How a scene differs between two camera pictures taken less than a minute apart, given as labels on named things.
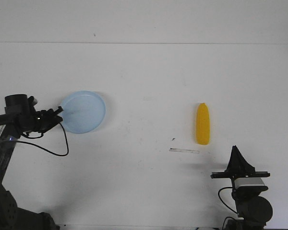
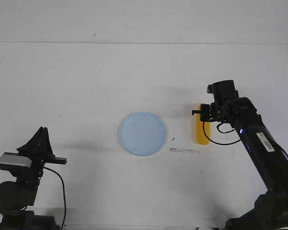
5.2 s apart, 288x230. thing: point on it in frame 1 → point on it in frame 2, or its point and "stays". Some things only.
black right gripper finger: x=239 y=163 → x=205 y=112
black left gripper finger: x=56 y=120 → x=45 y=148
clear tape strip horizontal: x=180 y=150 stays
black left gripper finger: x=52 y=112 → x=35 y=146
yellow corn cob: x=202 y=124 stays
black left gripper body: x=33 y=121 → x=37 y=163
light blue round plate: x=83 y=111 → x=142 y=133
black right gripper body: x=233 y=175 → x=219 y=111
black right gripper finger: x=231 y=166 → x=193 y=111
